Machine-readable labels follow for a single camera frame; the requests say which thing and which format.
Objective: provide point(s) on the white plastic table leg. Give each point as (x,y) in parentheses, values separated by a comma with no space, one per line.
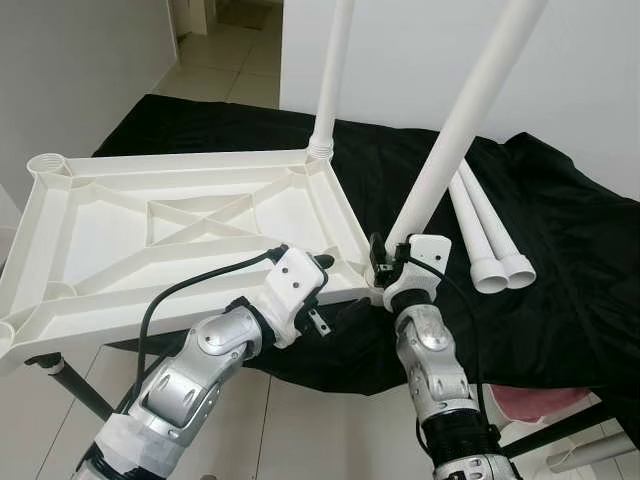
(480,250)
(505,240)
(460,120)
(335,70)

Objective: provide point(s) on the white plastic table top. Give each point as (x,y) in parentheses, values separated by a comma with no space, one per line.
(100,230)

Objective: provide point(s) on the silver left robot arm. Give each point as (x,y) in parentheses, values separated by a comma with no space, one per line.
(190,380)

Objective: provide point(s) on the black table cloth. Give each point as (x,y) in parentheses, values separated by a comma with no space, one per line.
(560,300)

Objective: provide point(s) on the pink cushion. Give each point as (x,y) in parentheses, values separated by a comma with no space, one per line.
(535,402)

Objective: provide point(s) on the white plastic pipe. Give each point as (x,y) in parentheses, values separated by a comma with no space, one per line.
(590,455)

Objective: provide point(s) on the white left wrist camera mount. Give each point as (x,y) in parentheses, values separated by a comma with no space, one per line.
(292,285)

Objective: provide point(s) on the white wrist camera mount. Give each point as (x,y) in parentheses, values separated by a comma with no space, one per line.
(428,250)
(292,285)

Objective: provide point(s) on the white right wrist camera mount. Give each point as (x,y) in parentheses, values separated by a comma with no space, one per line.
(428,250)

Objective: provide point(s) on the white door frame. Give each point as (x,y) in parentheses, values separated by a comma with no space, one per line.
(190,15)

